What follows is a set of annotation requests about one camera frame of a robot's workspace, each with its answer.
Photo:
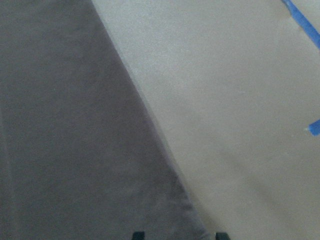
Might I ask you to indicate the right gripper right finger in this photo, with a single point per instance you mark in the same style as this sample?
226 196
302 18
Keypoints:
222 236

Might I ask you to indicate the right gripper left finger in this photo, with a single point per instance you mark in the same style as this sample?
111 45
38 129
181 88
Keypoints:
138 235

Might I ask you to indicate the brown t-shirt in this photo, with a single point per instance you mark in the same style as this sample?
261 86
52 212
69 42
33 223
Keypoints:
80 158

